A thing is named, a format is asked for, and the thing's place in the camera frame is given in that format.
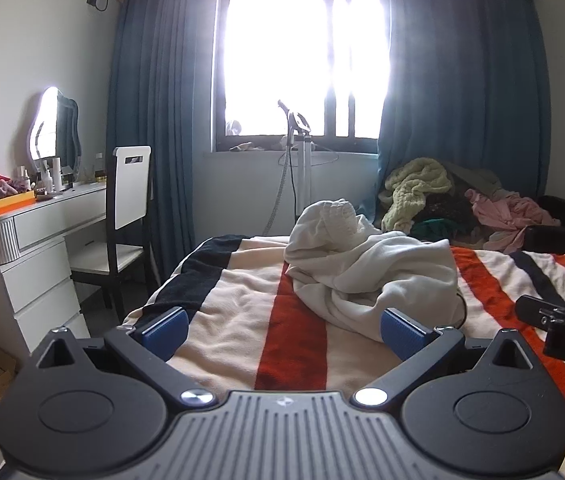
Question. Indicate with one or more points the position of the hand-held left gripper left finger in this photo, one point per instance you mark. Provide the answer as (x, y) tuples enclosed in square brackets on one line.
[(165, 334)]

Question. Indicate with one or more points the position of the cluster of cosmetic bottles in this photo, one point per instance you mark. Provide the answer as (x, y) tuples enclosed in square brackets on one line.
[(47, 182)]

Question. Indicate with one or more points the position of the wavy vanity mirror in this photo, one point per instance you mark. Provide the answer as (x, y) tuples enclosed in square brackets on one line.
[(47, 125)]

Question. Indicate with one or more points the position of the white dressing table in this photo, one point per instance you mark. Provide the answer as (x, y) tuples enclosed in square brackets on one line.
[(37, 270)]

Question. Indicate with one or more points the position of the olive grey garment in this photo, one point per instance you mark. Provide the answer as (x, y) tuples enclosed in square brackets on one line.
[(477, 177)]

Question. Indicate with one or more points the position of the orange tray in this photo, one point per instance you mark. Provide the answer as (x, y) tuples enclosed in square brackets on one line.
[(2, 206)]

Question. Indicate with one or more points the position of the pink garment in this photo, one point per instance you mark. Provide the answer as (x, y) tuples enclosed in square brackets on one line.
[(507, 215)]

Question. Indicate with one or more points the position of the garment steamer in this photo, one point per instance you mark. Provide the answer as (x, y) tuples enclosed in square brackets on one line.
[(302, 175)]

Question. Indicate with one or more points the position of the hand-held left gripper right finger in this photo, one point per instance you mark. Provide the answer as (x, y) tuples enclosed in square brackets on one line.
[(402, 334)]

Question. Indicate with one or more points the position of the white and black chair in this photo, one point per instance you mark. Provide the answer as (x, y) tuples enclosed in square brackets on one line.
[(130, 195)]

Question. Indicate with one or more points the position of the dark green garment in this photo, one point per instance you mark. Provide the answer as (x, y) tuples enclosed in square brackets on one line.
[(432, 229)]

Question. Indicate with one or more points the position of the dark patterned garment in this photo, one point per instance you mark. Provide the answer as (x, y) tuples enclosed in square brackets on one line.
[(445, 207)]

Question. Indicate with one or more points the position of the white sweatshirt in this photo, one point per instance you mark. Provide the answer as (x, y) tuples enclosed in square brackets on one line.
[(362, 270)]

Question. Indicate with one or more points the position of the blue curtain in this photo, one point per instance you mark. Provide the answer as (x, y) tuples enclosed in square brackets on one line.
[(162, 110), (462, 85)]

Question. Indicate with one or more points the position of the striped fleece blanket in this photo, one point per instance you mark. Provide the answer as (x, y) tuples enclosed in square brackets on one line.
[(242, 320)]

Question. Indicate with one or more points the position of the crumpled beige cloth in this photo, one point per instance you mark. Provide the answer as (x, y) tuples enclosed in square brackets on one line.
[(245, 147)]

